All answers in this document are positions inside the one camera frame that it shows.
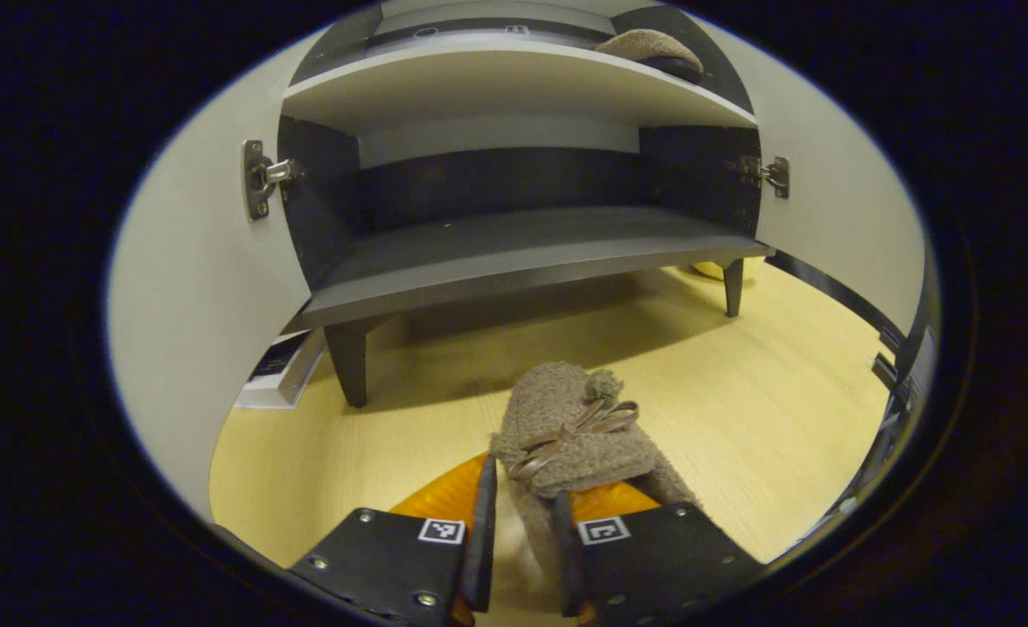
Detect brown fuzzy shoe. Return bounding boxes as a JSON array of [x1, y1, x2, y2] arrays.
[[595, 28, 706, 85], [489, 361, 702, 602]]

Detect grey shoe cabinet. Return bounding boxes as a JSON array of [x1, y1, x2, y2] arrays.
[[277, 0, 776, 410]]

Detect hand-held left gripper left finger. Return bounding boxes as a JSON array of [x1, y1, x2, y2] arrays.
[[287, 451, 500, 627]]

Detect grey shoe cabinet door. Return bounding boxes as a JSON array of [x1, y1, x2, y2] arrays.
[[705, 16, 931, 336], [106, 24, 323, 523]]

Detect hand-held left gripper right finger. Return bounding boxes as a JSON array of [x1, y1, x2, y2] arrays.
[[552, 482, 767, 627]]

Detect white box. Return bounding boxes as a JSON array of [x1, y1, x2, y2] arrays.
[[233, 328, 326, 411]]

